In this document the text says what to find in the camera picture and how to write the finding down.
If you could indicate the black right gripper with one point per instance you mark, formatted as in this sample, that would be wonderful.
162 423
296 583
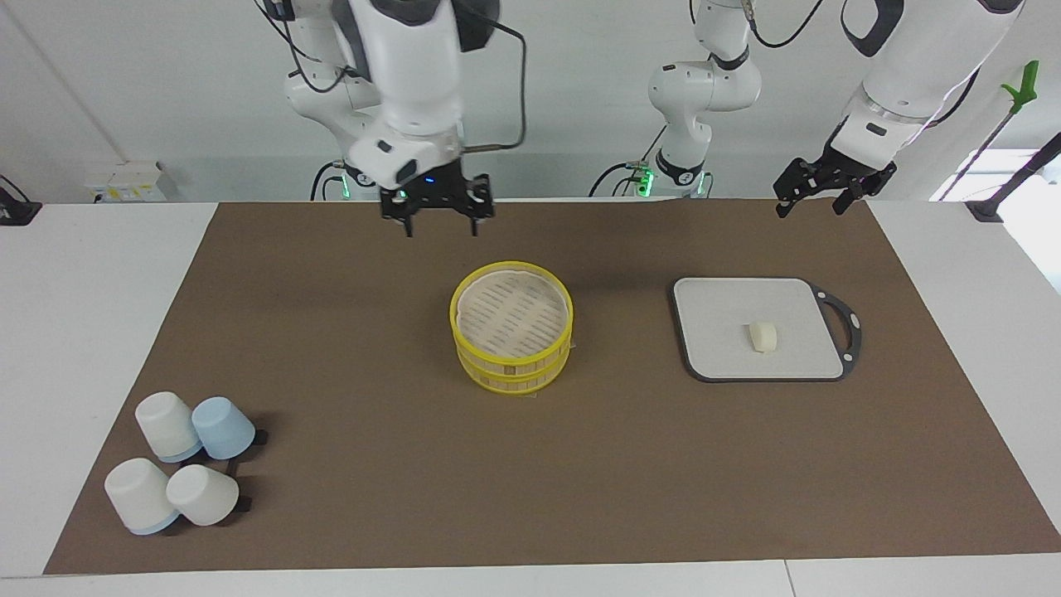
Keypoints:
435 192

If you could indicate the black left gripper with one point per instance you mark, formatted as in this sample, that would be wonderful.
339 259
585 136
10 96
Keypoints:
837 178

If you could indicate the white steamed bun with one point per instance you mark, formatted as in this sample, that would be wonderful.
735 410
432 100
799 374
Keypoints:
763 337

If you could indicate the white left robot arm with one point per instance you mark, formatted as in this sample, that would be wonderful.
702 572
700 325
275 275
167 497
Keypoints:
912 75

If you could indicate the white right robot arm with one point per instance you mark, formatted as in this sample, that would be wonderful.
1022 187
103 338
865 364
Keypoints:
410 75

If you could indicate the white steamer liner cloth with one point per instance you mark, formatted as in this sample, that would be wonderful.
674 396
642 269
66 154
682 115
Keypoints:
510 311

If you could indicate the yellow bamboo steamer base tier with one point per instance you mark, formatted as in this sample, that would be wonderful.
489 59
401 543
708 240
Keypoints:
510 383

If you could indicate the grey cutting board black rim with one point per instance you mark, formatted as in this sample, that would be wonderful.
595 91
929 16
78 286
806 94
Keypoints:
721 332

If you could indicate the black stand clamp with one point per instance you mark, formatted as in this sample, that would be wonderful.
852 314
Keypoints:
990 209

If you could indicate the green tipped thin pole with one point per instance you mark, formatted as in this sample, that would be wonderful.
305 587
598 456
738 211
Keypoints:
1026 87

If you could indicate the brown table mat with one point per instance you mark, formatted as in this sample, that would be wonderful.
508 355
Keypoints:
373 464

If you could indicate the light blue plastic cup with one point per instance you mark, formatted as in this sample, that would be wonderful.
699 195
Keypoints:
224 427

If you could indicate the white power strip box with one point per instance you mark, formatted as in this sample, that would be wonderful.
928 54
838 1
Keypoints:
124 182

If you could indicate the black clamp mount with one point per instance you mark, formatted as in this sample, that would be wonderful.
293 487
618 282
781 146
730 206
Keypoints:
16 211

